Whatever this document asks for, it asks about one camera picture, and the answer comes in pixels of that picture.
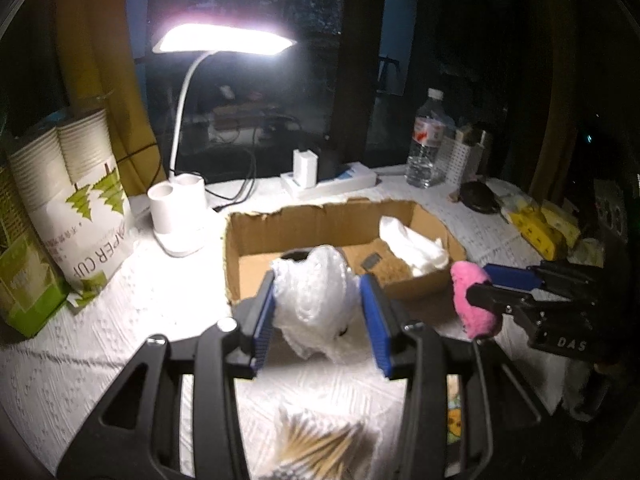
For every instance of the dark window frame post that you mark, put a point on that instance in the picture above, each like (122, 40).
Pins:
(362, 60)

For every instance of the white desk lamp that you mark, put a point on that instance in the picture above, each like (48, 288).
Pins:
(182, 210)

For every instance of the pink plush pad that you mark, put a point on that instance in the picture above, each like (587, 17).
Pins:
(472, 317)

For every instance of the white cloth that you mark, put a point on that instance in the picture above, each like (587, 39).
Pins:
(415, 250)

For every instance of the green paper cup pack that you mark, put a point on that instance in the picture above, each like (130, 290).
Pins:
(20, 290)

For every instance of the clear plastic bag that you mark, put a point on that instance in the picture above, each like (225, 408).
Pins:
(317, 295)

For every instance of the yellow blocks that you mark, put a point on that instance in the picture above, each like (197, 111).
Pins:
(537, 232)

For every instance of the steel thermos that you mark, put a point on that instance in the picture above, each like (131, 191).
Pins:
(486, 152)

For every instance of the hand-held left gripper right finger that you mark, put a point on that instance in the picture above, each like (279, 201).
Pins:
(377, 325)

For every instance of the black round object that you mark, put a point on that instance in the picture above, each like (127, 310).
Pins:
(477, 197)

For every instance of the clear water bottle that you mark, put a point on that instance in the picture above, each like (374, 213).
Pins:
(425, 150)

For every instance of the pack of cotton swabs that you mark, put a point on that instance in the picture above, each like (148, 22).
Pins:
(320, 442)

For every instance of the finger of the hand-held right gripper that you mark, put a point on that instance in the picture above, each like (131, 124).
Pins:
(495, 298)
(510, 276)

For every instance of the yellow curtain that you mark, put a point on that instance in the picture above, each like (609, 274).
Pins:
(555, 110)
(105, 60)

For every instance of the small green yellow packet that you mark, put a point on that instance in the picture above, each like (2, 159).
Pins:
(454, 417)

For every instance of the white charger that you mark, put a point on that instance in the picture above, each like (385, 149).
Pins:
(305, 167)

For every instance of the pale yellow packet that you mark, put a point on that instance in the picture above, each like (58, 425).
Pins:
(562, 220)

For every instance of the white paper cup pack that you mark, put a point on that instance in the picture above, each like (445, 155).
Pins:
(75, 200)

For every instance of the white perforated holder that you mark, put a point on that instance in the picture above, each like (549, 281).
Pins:
(460, 160)

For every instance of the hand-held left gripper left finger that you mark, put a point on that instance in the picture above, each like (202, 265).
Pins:
(264, 317)

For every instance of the cardboard box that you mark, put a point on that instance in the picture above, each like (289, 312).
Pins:
(250, 275)

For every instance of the white textured tablecloth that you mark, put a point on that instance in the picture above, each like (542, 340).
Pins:
(125, 340)

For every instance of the black power adapter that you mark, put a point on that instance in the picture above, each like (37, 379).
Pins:
(332, 165)

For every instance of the white power strip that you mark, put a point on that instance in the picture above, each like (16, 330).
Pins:
(345, 180)

